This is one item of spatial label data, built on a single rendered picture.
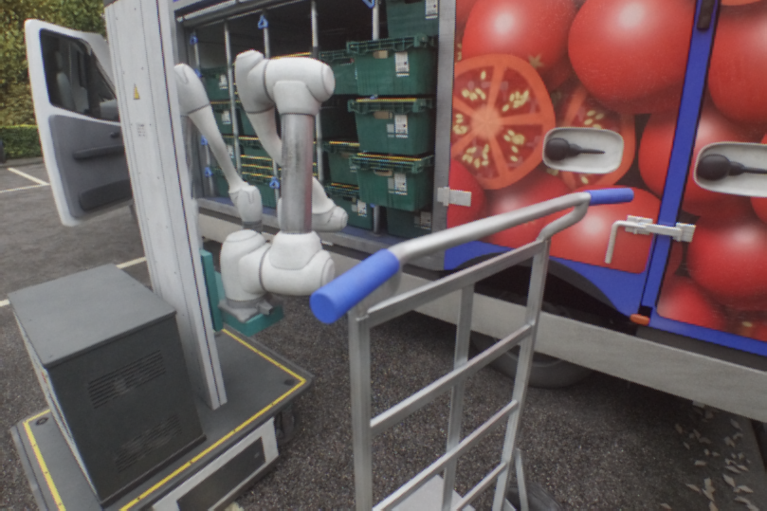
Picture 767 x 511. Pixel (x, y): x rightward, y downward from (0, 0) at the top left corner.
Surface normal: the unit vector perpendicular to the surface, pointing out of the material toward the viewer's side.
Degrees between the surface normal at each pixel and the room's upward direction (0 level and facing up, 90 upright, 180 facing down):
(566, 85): 90
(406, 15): 92
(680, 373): 90
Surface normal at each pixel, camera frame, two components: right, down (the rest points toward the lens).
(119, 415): 0.80, 0.18
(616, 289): -0.57, 0.25
